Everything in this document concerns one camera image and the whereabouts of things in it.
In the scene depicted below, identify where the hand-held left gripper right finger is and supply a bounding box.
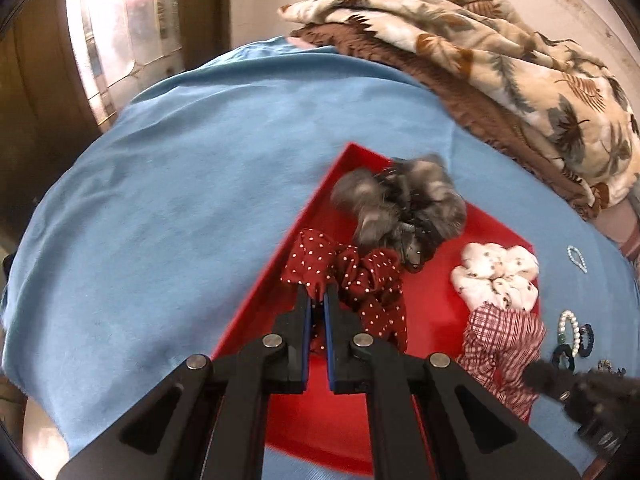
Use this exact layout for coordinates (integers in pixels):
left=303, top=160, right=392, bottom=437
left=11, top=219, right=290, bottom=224
left=324, top=282, right=583, bottom=480

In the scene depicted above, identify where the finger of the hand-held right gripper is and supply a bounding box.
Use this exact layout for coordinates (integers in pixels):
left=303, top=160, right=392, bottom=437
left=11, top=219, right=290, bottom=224
left=560, top=367, right=640, bottom=426

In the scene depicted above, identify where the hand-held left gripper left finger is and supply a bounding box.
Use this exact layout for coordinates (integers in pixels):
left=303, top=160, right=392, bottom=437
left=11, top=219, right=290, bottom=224
left=55, top=285, right=313, bottom=480

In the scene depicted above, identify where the dark hair tie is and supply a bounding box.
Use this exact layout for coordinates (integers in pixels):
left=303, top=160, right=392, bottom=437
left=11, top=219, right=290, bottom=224
left=551, top=344, right=576, bottom=372
left=579, top=323, right=597, bottom=358

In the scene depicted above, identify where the red polka dot scrunchie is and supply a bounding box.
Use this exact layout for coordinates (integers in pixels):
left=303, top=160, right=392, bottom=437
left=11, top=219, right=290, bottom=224
left=280, top=228, right=408, bottom=353

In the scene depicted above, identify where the white pearl bracelet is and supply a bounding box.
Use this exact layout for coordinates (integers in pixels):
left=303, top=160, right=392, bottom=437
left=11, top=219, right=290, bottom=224
left=558, top=310, right=582, bottom=357

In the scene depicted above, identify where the red tray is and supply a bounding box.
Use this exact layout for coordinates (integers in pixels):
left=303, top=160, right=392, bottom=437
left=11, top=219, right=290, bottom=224
left=210, top=142, right=543, bottom=476

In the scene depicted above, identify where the red plaid scrunchie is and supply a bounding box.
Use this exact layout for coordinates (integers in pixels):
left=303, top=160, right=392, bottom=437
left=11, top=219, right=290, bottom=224
left=456, top=302, right=547, bottom=423

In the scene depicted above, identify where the small bead bracelet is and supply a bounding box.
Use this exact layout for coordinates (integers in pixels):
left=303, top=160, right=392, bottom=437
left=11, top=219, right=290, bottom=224
left=567, top=245, right=589, bottom=274

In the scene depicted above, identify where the grey furry scrunchie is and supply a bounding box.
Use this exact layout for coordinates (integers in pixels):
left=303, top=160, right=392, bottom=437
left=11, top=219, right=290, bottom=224
left=330, top=152, right=468, bottom=273

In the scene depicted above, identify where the white spotted scrunchie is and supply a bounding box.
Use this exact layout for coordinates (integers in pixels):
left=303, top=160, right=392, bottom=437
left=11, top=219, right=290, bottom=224
left=450, top=242, right=541, bottom=311

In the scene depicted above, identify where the pink pillow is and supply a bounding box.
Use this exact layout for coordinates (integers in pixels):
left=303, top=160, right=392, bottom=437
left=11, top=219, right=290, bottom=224
left=597, top=194, right=640, bottom=263

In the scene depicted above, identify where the blue bed sheet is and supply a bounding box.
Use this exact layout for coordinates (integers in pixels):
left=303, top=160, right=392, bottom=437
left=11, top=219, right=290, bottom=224
left=0, top=35, right=640, bottom=480

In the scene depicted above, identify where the brown ruffled blanket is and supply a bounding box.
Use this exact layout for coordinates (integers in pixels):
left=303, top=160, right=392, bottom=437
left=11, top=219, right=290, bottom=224
left=290, top=22, right=606, bottom=221

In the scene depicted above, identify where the leaf print blanket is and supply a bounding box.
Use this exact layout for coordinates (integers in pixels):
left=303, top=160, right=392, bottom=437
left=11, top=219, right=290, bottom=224
left=277, top=0, right=640, bottom=211

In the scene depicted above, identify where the stained glass door panel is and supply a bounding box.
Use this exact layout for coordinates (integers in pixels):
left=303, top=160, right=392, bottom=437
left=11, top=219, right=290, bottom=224
left=65, top=0, right=183, bottom=131

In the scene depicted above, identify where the brown wooden door frame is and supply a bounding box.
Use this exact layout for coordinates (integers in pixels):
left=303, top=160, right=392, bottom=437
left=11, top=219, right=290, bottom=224
left=0, top=0, right=231, bottom=243

